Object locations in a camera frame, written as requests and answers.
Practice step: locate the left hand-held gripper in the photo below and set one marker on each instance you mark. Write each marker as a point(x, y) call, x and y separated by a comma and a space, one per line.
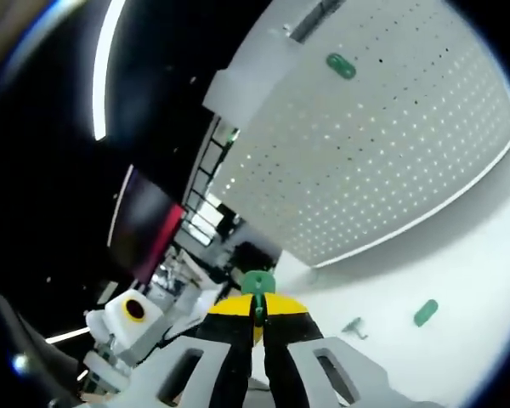
point(140, 336)

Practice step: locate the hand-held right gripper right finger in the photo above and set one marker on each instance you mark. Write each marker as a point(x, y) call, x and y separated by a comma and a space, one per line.
point(289, 340)

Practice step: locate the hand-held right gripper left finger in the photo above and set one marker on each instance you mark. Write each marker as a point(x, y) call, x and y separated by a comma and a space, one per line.
point(221, 340)

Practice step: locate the green metal hook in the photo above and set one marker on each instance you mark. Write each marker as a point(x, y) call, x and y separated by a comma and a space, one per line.
point(259, 310)

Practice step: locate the small grey hook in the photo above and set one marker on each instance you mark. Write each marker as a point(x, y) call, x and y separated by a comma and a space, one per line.
point(356, 325)

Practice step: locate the white perforated mounting plate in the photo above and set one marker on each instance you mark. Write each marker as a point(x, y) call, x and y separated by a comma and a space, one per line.
point(365, 170)

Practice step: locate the dark monitor screen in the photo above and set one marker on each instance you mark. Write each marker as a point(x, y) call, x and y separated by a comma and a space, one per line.
point(146, 225)

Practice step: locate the glass partition windows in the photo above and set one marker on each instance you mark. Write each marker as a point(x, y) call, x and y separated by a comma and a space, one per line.
point(208, 200)

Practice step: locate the white ceiling light strip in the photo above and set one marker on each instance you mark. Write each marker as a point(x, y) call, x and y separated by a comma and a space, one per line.
point(106, 72)

